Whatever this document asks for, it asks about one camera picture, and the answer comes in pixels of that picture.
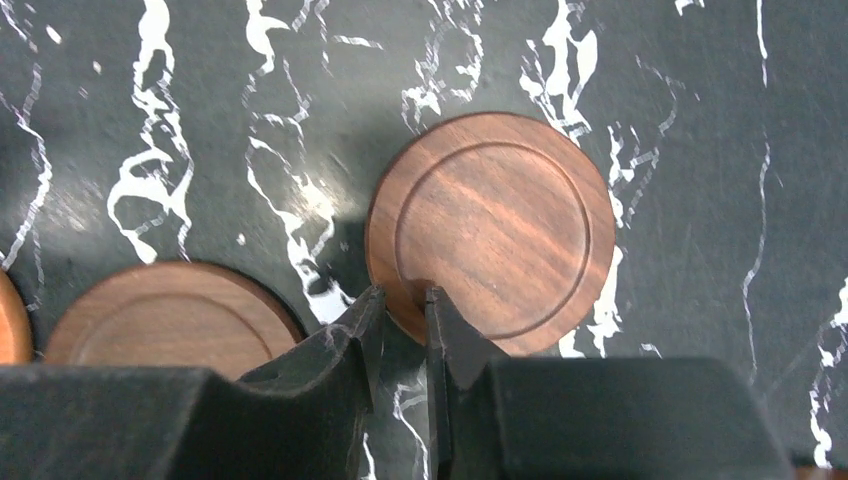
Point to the light orange wooden coaster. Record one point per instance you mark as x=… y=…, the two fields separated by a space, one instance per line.
x=16 y=336

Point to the dark walnut wooden coaster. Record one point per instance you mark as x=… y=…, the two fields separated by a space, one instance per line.
x=504 y=213

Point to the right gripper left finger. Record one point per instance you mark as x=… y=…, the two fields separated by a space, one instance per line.
x=299 y=416

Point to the dark brown wooden coaster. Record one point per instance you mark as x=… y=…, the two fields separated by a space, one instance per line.
x=175 y=314

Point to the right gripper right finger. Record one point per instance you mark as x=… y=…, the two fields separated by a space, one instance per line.
x=494 y=416

